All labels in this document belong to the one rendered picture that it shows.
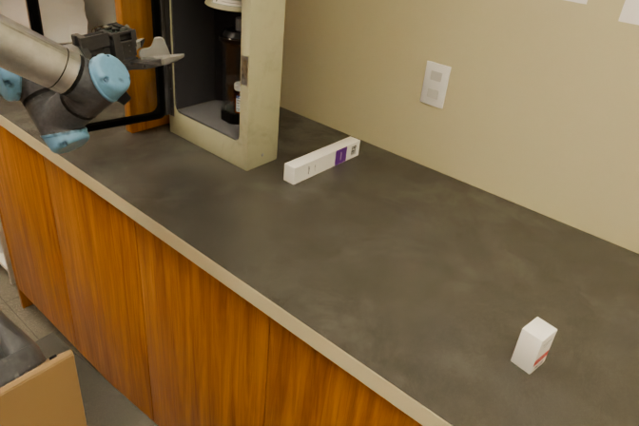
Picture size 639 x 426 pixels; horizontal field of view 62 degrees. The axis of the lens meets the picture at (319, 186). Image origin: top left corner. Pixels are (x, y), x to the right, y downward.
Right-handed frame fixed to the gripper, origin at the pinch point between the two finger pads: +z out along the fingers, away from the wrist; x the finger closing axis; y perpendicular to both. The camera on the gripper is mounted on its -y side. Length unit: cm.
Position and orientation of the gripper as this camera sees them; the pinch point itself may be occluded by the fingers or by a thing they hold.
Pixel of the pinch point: (164, 49)
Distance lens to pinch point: 129.0
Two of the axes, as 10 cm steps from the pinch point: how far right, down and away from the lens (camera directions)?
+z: 6.5, -3.9, 6.5
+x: -7.6, -3.8, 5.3
